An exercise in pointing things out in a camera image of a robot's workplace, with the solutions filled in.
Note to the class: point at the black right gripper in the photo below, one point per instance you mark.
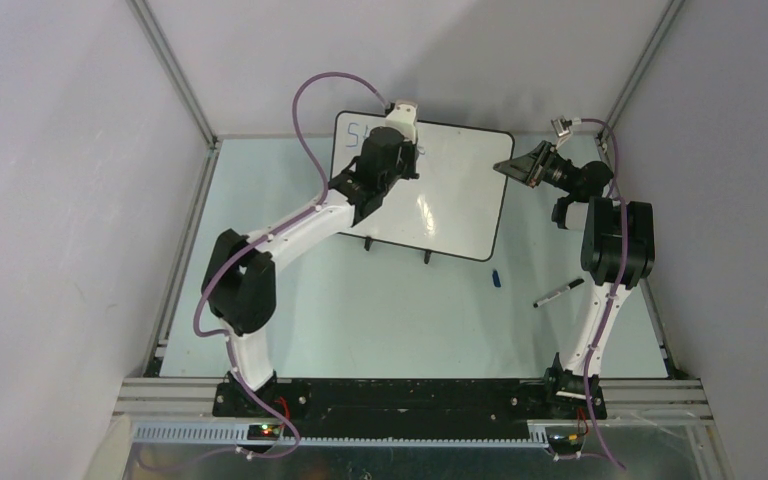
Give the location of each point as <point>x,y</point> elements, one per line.
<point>528,167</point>

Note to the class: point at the grey cable duct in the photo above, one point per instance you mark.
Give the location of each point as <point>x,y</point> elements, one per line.
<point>241,434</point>

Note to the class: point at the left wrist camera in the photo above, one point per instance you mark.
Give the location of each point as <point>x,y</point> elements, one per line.
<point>403,118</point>

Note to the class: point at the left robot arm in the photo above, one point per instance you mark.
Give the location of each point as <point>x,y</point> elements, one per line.
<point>240,284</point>

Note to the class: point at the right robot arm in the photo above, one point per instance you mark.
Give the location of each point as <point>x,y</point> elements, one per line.
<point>617,252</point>

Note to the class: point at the black marker pen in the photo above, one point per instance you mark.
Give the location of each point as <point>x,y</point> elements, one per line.
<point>557,292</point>

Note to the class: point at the white whiteboard black frame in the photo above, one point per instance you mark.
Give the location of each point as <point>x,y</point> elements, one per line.
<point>454,206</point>

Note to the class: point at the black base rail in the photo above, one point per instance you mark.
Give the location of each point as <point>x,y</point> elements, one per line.
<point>400,408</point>

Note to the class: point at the wire whiteboard stand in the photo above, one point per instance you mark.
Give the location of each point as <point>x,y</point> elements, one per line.
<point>369,244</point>

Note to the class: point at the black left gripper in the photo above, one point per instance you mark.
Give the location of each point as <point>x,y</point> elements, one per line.
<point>410,149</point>

